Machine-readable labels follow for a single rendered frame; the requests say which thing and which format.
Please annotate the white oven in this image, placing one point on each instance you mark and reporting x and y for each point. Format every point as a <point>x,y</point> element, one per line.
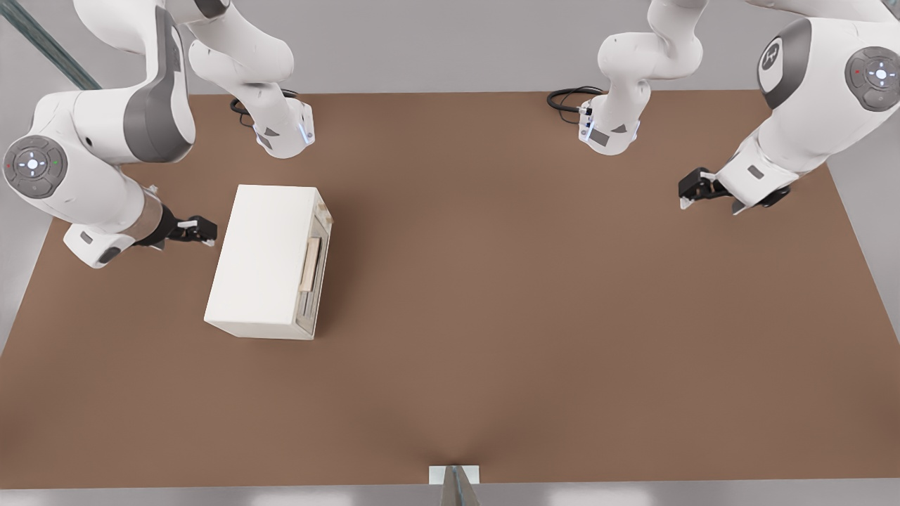
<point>264,260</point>

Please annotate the oven door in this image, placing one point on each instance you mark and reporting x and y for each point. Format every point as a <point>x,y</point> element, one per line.
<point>316,281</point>

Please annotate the silver frame post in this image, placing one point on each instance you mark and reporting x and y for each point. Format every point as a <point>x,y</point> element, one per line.
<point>455,485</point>
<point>49,46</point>

